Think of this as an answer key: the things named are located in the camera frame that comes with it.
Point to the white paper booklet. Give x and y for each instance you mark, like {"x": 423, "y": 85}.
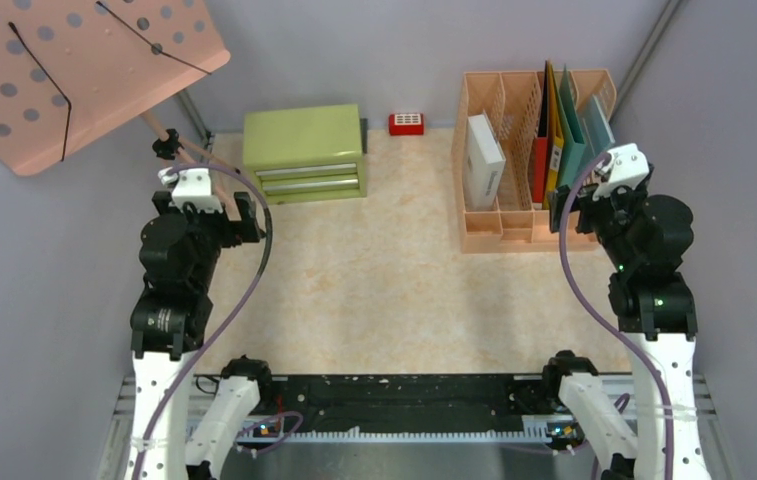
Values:
{"x": 484, "y": 163}

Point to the teal plastic folder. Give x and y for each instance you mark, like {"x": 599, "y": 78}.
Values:
{"x": 574, "y": 143}

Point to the green metal drawer cabinet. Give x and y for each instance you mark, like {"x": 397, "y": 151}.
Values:
{"x": 306, "y": 154}

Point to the pink music stand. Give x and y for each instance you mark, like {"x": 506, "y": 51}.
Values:
{"x": 71, "y": 72}

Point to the beige plastic file organizer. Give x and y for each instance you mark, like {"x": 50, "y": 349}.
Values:
{"x": 513, "y": 101}

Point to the red small box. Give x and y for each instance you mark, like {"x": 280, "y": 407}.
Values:
{"x": 406, "y": 124}

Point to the light blue hardcover book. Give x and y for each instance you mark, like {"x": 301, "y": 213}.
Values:
{"x": 596, "y": 129}

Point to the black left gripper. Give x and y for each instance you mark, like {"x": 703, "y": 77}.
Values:
{"x": 235, "y": 232}

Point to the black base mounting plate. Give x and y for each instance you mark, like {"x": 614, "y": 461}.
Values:
{"x": 416, "y": 404}

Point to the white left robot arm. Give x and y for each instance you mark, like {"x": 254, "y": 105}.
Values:
{"x": 179, "y": 251}

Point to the yellow plastic clip folder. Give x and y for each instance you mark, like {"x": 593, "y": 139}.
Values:
{"x": 555, "y": 134}

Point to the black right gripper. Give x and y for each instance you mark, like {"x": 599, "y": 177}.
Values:
{"x": 587, "y": 203}

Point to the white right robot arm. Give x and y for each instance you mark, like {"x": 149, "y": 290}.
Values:
{"x": 645, "y": 236}

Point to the red folder in organizer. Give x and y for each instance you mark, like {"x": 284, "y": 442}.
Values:
{"x": 538, "y": 169}

